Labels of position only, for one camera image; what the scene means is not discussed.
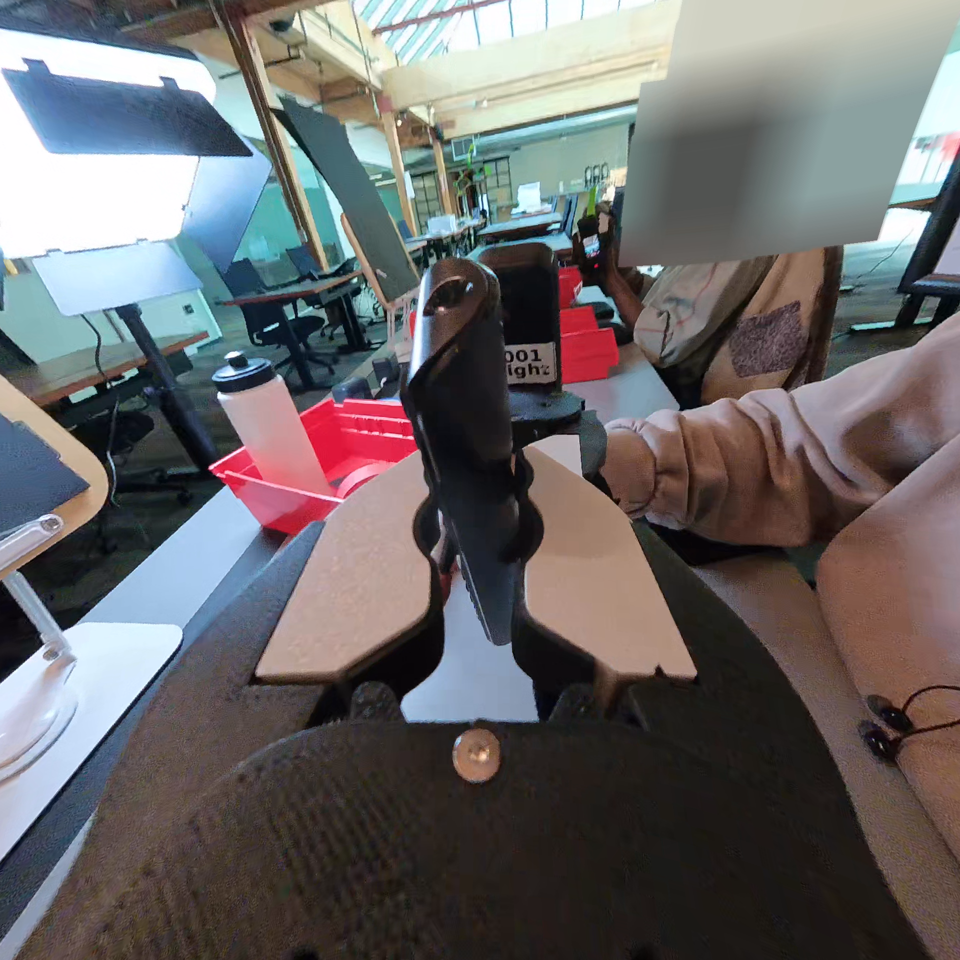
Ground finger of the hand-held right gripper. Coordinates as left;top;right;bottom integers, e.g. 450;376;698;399
525;433;586;475

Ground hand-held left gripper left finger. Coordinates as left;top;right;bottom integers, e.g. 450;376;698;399
255;450;445;685

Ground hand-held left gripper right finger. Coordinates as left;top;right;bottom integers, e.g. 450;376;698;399
513;446;699;685

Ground black remote control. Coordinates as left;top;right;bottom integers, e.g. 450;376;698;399
399;257;530;648

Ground red tape roll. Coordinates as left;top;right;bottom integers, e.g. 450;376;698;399
336;461;400;501

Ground person's right forearm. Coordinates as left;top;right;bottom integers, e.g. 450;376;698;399
600;315;960;550

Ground green potted plant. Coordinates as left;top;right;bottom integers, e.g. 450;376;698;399
453;142;490;198

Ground white water bottle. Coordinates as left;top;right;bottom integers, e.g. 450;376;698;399
212;351;335;496

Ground black board with wooden edge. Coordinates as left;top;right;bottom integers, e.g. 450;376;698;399
273;97;421;312
0;375;110;580

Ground wooden office desk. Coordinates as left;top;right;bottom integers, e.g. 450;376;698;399
217;270;369;370
0;330;211;410

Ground black office chair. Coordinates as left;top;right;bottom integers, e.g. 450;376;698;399
221;258;335;376

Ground black framed white sign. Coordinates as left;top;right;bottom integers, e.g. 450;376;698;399
896;150;960;331

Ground studio softbox light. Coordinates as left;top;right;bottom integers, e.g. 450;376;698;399
0;30;273;466

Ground black wired earphones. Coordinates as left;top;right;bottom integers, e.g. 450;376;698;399
858;684;960;764

